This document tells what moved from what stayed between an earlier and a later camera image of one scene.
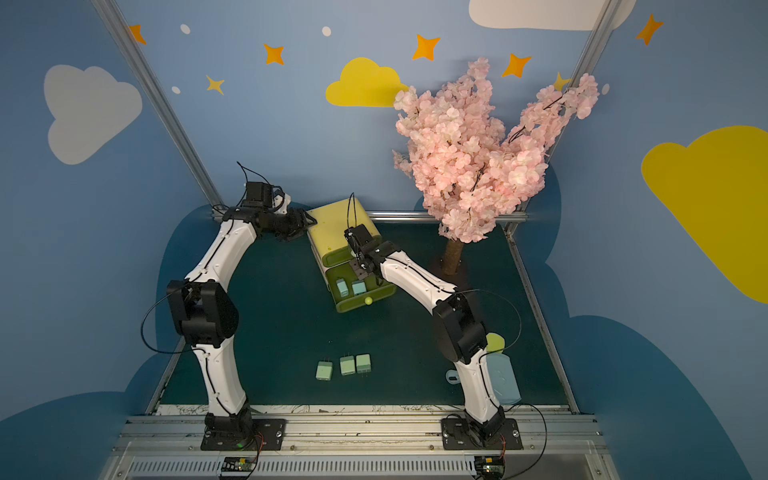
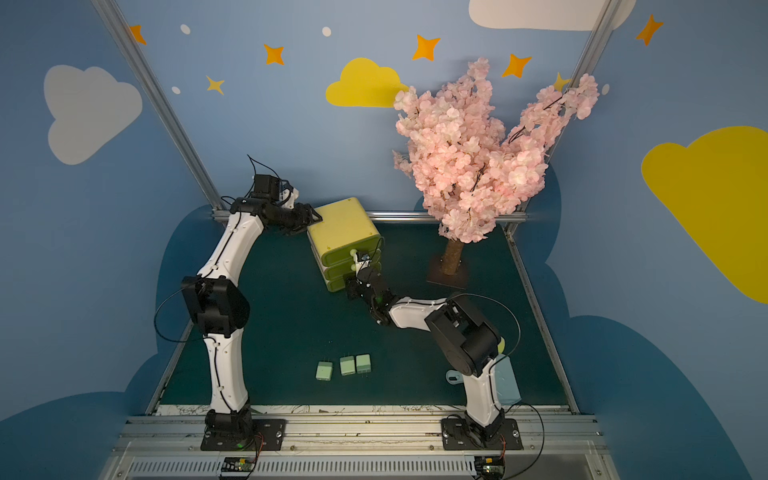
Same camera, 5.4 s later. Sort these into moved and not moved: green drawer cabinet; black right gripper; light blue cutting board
Moved: black right gripper; green drawer cabinet
Not moved: light blue cutting board
